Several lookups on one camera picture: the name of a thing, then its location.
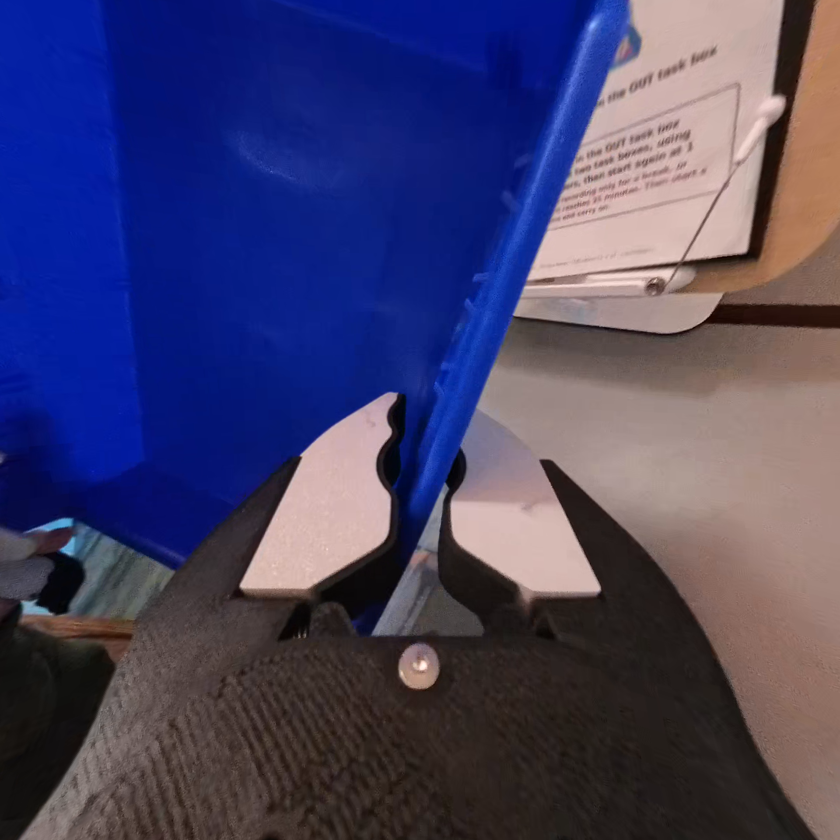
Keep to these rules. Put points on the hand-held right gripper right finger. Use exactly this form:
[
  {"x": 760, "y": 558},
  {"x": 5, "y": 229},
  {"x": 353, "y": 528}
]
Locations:
[{"x": 525, "y": 525}]

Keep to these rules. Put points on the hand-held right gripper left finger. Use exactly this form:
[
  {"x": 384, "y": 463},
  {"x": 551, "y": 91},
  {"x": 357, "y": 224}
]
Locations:
[{"x": 321, "y": 518}]

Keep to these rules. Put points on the blue plastic bin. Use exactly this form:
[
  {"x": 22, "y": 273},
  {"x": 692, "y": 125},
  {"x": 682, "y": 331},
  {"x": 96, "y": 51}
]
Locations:
[{"x": 262, "y": 262}]

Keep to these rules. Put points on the grey desk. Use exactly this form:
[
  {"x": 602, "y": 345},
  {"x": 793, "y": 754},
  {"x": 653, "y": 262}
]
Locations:
[{"x": 689, "y": 492}]

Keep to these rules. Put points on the person's left hand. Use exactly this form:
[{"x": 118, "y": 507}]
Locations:
[{"x": 47, "y": 541}]

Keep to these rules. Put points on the wooden panel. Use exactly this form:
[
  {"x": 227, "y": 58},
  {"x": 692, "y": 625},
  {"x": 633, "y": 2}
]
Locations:
[{"x": 72, "y": 628}]

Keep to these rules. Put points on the printed instruction sheet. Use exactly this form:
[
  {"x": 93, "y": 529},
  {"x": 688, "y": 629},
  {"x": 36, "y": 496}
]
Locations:
[{"x": 669, "y": 151}]

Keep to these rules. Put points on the wooden document stand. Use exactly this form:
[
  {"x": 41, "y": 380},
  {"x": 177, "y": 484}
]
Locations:
[{"x": 787, "y": 197}]

